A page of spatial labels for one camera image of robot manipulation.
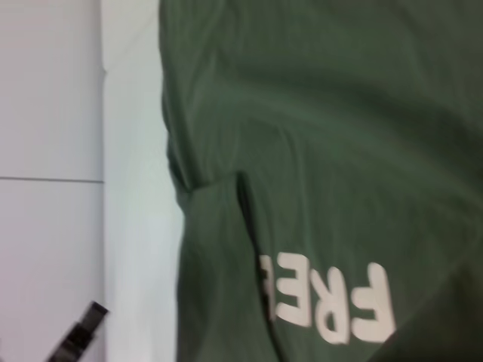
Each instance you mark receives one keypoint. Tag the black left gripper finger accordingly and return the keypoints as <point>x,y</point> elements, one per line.
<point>85,328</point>

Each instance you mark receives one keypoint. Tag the dark green FREE t-shirt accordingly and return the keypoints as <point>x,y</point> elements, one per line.
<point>320,151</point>

